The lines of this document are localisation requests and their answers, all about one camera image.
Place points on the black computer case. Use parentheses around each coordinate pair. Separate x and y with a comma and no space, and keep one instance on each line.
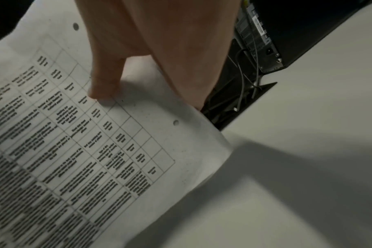
(284,31)

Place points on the printed white paper sheet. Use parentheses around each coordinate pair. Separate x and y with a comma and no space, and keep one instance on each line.
(91,145)

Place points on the person's right hand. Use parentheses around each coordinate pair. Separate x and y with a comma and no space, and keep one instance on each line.
(161,36)

